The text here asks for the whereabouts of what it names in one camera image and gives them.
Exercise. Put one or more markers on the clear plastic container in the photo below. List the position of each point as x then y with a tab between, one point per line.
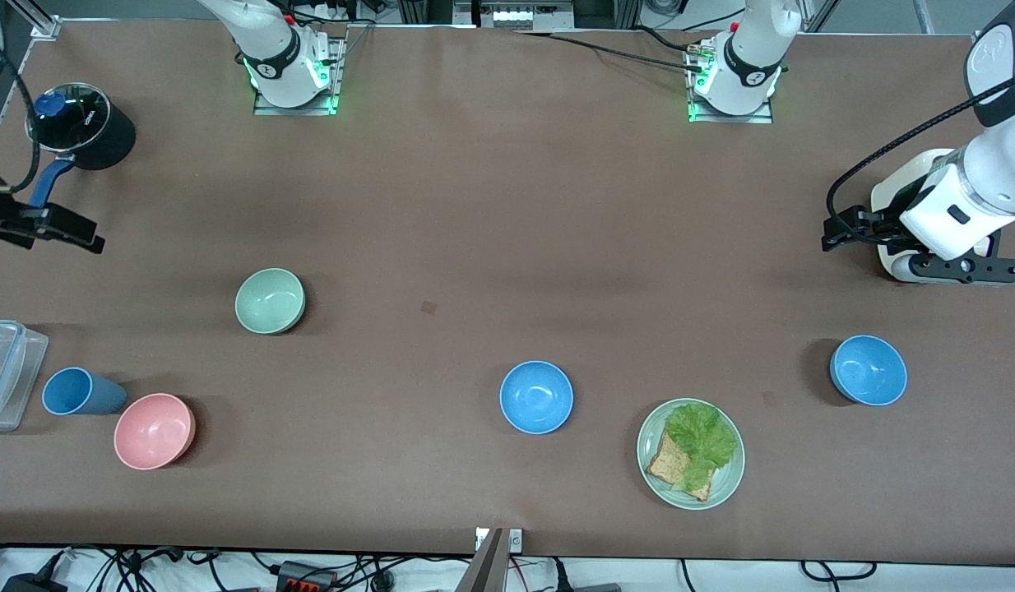
18	374

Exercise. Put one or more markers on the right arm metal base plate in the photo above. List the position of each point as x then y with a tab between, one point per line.
336	82

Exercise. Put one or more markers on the grey camera stand bar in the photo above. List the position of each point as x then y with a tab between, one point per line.
484	567

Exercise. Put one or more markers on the green bowl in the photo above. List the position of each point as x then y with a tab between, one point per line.
269	301

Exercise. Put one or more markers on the black power adapter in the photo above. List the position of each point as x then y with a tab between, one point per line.
30	582

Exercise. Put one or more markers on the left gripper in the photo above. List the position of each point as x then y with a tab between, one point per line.
884	224

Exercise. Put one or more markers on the black power strip red switches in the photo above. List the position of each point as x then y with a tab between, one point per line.
306	577

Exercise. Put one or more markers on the brown bread slice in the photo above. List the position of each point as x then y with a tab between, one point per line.
668	464

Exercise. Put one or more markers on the glass lid with blue knob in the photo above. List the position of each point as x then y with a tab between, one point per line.
71	115

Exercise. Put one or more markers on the white power strip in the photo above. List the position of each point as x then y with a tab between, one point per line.
524	15

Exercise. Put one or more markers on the blue cup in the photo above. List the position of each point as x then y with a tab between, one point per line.
76	391

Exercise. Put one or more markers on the aluminium frame profile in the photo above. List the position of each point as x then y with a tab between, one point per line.
39	20

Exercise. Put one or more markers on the blue bowl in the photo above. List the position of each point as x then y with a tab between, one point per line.
868	370
536	397

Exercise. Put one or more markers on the pink bowl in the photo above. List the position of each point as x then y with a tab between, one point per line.
154	431

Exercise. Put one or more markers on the lettuce leaf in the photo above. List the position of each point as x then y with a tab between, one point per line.
701	440

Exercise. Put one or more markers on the green plate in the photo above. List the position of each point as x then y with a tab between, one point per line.
725	477

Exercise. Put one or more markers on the white toaster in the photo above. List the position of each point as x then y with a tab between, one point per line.
894	185

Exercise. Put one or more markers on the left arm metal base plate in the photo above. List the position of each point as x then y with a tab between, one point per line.
762	115

